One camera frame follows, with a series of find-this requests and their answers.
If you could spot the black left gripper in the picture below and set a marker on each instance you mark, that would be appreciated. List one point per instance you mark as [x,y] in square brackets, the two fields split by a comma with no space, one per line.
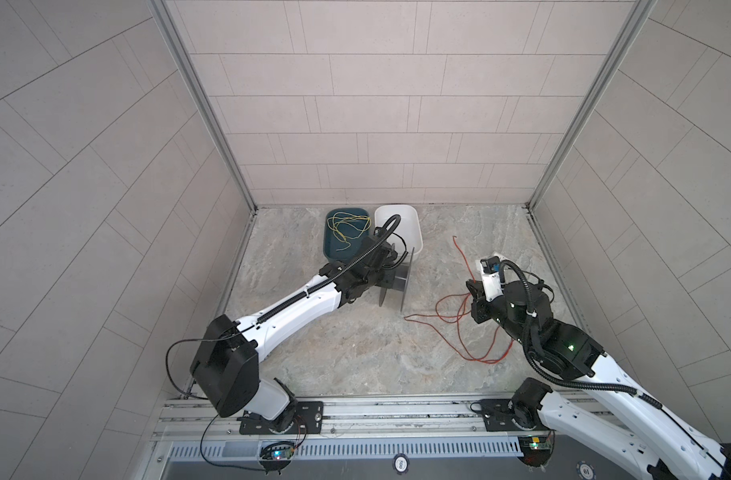
[386,267]

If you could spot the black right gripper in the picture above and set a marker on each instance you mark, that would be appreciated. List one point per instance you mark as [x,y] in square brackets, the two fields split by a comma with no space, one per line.
[476,291]

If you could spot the grey perforated cable spool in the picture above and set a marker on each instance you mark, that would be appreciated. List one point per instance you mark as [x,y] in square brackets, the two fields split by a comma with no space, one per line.
[397,280]

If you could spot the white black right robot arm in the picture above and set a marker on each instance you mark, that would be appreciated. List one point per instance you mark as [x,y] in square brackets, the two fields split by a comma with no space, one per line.
[581,391]

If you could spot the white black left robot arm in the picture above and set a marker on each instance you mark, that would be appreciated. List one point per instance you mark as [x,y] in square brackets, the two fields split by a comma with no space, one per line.
[227,363]

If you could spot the white plastic tray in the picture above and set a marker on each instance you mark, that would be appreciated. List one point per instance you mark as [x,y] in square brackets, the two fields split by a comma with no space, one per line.
[408,236]

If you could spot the dark teal plastic tray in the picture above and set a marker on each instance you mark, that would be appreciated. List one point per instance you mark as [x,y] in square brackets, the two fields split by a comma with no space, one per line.
[346,230]

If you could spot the right green circuit board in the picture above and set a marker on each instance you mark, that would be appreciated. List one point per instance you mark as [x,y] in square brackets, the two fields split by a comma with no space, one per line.
[537,450]

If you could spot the green circuit board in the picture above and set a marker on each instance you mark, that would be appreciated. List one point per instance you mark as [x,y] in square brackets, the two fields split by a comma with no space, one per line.
[537,450]
[278,451]

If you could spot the left green circuit board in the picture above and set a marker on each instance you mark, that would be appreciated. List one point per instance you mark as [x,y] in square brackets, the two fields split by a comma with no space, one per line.
[278,451]

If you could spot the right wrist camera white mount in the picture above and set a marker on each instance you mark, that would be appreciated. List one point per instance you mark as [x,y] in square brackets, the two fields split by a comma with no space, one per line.
[490,269]

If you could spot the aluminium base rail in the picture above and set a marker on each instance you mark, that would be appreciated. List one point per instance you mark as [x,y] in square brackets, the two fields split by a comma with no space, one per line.
[400,430]

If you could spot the aluminium corner wall profile left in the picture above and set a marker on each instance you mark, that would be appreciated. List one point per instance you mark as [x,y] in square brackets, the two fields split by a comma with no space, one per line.
[172,37]

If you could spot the aluminium corner wall profile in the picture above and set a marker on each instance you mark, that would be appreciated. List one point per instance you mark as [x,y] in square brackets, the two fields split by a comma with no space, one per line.
[621,45]
[172,37]

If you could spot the aluminium corner wall profile right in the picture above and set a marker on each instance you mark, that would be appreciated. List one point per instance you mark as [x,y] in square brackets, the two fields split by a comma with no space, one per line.
[621,45]

